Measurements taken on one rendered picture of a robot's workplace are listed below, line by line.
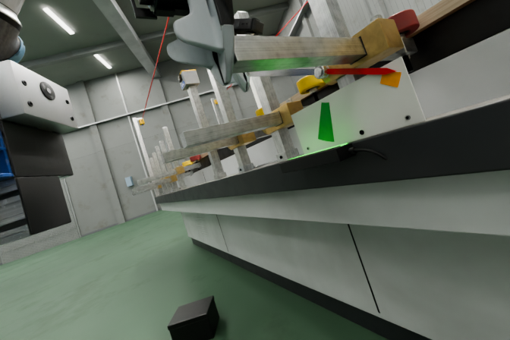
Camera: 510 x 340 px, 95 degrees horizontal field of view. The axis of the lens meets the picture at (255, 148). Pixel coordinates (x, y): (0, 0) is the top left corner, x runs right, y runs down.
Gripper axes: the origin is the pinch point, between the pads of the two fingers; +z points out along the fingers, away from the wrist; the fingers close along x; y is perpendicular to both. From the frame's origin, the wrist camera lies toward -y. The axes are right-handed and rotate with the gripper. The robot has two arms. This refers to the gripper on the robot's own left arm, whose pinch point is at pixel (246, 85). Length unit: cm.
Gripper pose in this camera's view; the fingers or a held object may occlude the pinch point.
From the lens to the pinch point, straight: 60.5
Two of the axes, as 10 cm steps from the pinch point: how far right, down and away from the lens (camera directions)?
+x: -5.9, 1.5, -7.9
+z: 3.2, 9.5, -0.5
